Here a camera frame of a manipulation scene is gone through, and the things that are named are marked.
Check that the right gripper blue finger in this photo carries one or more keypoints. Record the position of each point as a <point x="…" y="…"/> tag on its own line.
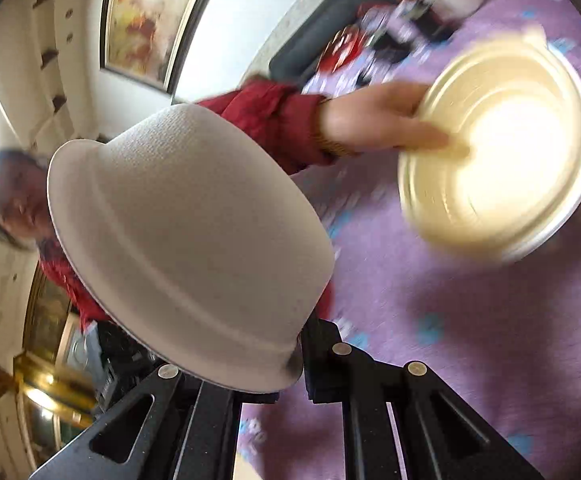
<point x="328" y="376"/>

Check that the white foam bowl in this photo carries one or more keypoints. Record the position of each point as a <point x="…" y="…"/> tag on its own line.
<point x="196" y="242"/>

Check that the beige plastic bowl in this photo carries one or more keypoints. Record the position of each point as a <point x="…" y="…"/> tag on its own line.
<point x="510" y="176"/>

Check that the bystander bare hand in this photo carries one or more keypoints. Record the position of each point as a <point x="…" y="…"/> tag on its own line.
<point x="377" y="118"/>

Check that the purple floral tablecloth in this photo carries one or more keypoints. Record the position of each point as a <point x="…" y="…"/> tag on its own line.
<point x="506" y="338"/>

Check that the small red glass plate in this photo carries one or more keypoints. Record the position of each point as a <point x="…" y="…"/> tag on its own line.
<point x="342" y="50"/>

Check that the black jar with cork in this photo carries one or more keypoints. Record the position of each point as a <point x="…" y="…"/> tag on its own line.
<point x="428" y="22"/>

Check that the black sofa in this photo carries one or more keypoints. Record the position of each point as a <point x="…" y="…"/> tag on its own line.
<point x="297" y="60"/>

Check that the framed wall painting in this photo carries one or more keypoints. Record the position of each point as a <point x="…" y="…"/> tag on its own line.
<point x="147" y="40"/>

